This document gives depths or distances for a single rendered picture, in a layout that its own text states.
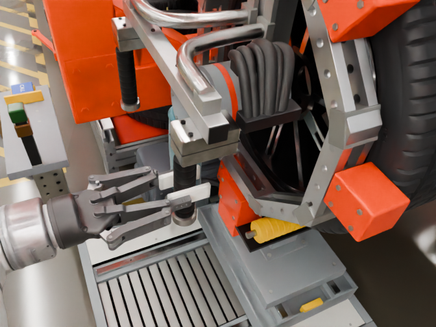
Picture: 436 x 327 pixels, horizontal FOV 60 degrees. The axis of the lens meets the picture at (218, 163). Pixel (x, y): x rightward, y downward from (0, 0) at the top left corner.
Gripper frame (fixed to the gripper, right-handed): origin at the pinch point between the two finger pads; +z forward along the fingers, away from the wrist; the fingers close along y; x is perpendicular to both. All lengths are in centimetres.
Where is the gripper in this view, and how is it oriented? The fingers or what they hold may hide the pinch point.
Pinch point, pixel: (185, 185)
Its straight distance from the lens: 60.6
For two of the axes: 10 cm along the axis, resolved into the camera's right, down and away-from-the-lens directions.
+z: 9.0, -2.6, 3.4
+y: 4.2, 6.7, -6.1
